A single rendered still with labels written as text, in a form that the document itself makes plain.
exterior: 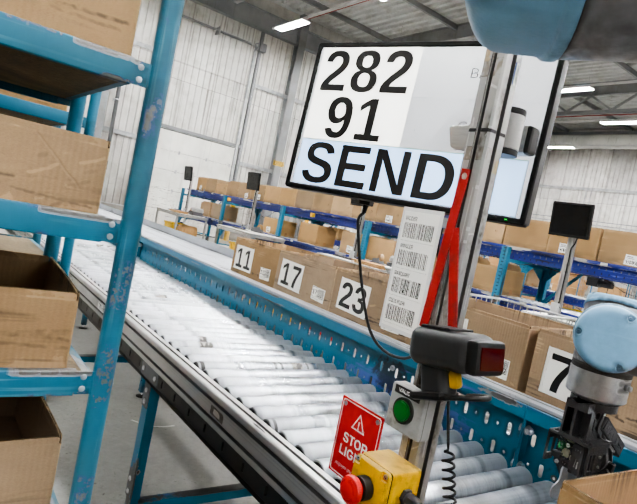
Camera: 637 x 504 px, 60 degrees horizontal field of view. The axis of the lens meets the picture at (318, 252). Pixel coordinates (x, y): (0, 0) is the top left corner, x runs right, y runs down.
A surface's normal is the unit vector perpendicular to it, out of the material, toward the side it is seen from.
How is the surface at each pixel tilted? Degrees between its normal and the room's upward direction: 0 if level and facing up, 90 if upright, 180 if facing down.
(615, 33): 171
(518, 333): 90
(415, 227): 90
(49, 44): 90
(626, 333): 90
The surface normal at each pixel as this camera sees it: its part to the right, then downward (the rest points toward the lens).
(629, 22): -0.31, 0.94
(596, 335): -0.55, -0.07
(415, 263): -0.80, -0.13
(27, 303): 0.54, 0.16
